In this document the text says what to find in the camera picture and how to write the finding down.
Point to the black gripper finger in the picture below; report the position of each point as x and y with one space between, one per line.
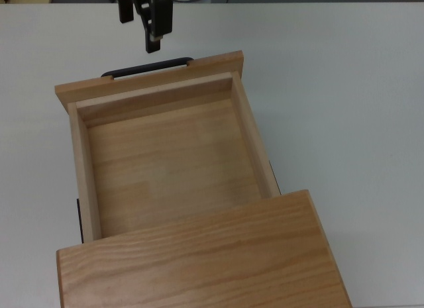
126 13
152 46

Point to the wooden cabinet housing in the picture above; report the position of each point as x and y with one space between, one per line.
198 255

